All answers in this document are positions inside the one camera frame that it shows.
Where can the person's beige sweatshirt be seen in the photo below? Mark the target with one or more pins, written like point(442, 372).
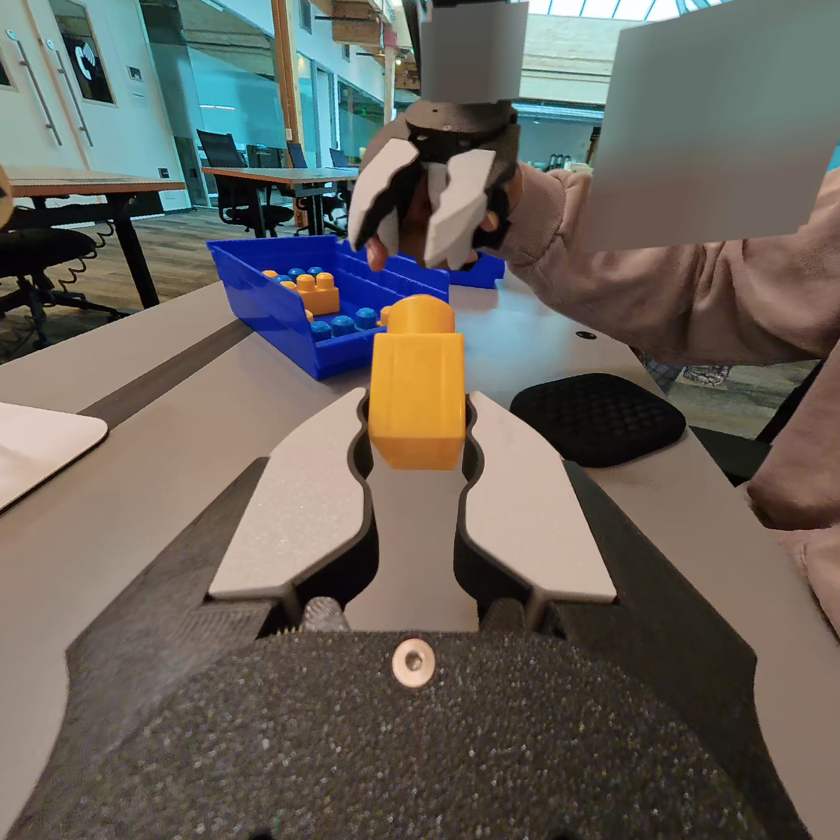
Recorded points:
point(807, 499)

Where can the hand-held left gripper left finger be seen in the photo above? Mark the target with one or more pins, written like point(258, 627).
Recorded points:
point(295, 518)

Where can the black textured pad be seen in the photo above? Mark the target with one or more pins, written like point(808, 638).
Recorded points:
point(590, 420)

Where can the dark phone icon sign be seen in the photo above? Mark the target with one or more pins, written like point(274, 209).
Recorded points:
point(85, 65)

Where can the pile of mega blocks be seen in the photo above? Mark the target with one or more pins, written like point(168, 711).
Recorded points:
point(318, 295)

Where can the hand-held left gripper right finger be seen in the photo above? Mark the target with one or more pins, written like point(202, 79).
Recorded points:
point(538, 518)

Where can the yellow one-stud mega block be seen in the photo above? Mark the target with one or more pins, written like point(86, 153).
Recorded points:
point(417, 394)

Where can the wooden top desk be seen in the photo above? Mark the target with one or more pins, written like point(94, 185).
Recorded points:
point(79, 178)
point(275, 174)

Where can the white metal document stand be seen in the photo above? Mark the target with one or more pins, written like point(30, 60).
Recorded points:
point(39, 446)

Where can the white double door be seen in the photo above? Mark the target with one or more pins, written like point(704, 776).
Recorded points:
point(98, 131)

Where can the blue plastic bin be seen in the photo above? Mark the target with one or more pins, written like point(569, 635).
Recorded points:
point(262, 302)
point(489, 272)

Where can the person's right hand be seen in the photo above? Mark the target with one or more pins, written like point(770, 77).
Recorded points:
point(417, 223)

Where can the black office chair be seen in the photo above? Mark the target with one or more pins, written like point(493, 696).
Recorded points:
point(39, 253)
point(220, 154)

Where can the wooden column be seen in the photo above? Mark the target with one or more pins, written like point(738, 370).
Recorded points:
point(285, 79)

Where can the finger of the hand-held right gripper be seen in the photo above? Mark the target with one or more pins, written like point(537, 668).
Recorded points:
point(380, 177)
point(459, 210)

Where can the person's right forearm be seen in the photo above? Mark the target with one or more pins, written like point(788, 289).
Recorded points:
point(656, 302)

